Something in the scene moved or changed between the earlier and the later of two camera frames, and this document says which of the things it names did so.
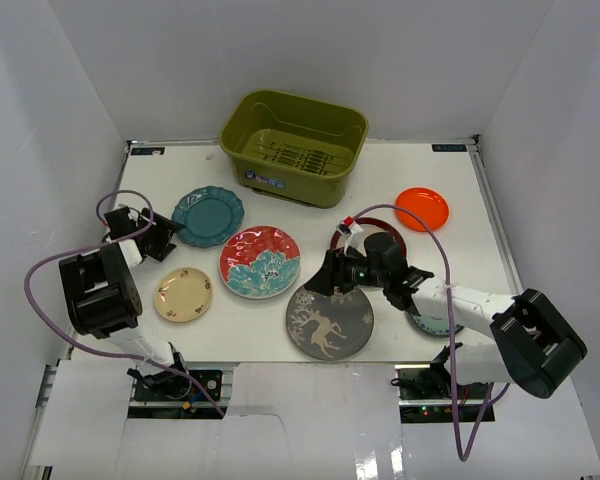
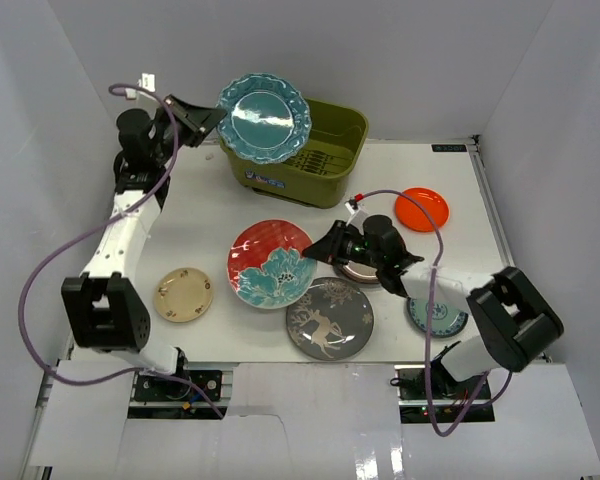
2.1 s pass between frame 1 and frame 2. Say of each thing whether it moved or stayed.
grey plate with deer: stayed
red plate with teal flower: moved
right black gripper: moved
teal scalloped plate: moved
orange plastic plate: stayed
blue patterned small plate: stayed
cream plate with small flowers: stayed
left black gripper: moved
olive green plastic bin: stayed
